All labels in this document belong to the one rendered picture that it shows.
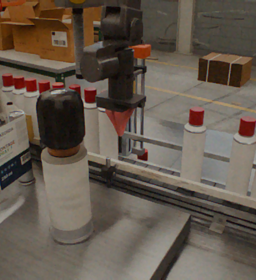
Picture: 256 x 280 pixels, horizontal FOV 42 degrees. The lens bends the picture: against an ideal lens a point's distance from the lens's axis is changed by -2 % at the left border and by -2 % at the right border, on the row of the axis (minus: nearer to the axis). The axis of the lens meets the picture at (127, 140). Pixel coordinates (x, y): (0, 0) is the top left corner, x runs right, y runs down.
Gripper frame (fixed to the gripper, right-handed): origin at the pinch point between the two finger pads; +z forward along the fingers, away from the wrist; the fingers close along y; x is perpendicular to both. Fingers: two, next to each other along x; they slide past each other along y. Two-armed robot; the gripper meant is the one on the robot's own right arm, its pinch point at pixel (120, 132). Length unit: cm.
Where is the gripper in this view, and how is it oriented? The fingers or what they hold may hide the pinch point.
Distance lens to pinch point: 80.1
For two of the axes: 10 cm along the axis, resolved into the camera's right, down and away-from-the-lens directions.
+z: -0.1, 9.0, 4.3
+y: 8.7, 2.3, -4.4
